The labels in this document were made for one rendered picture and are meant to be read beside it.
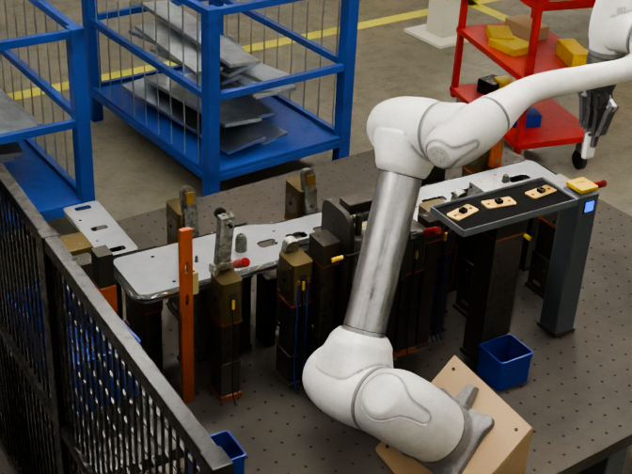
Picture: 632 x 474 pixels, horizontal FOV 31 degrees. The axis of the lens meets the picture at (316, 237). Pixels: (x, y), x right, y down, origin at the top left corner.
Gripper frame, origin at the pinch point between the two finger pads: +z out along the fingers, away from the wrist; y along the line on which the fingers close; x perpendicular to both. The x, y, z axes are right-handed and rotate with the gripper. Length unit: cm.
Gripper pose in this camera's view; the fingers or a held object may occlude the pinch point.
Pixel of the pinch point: (589, 145)
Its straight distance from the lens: 298.1
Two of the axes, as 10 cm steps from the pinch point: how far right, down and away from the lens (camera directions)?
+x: -8.6, 2.2, -4.6
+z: -0.5, 8.6, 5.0
